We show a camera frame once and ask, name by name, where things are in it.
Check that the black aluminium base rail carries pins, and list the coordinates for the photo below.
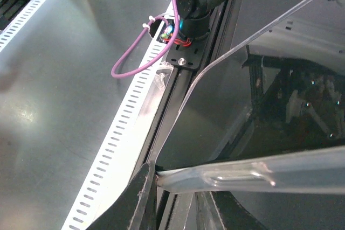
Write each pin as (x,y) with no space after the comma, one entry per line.
(159,209)

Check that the left small circuit board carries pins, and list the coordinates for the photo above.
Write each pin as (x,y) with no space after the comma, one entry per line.
(167,33)

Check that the white slotted cable duct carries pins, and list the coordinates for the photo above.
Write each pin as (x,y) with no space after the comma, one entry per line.
(65,120)

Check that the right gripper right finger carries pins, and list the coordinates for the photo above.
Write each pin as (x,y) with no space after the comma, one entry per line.
(221,210)

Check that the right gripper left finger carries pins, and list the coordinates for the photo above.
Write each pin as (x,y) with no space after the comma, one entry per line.
(135,208)

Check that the clear phone case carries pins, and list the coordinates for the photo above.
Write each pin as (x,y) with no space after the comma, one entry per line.
(268,115)

